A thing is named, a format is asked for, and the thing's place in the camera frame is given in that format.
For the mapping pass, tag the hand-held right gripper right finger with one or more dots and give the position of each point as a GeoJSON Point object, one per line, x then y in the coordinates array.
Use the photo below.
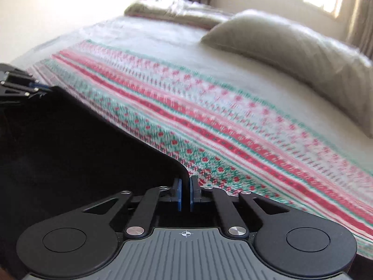
{"type": "Point", "coordinates": [193, 193]}

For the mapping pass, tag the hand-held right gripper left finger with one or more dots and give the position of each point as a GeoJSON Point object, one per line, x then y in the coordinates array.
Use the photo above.
{"type": "Point", "coordinates": [179, 194]}

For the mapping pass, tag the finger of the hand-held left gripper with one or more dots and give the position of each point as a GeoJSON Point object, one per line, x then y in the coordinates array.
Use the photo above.
{"type": "Point", "coordinates": [20, 94]}
{"type": "Point", "coordinates": [43, 86]}

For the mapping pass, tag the black pants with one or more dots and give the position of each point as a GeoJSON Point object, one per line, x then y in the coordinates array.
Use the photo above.
{"type": "Point", "coordinates": [87, 157]}

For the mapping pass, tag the patterned red green bed sheet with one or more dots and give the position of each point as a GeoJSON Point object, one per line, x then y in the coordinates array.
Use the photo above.
{"type": "Point", "coordinates": [233, 116]}

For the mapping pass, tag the folded grey comforter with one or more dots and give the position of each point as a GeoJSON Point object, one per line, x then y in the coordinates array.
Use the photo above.
{"type": "Point", "coordinates": [174, 10]}

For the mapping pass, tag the grey pillow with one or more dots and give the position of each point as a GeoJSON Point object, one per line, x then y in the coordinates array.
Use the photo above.
{"type": "Point", "coordinates": [291, 49]}

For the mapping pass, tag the grey patterned curtain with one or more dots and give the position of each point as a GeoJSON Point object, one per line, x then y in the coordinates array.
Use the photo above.
{"type": "Point", "coordinates": [361, 20]}

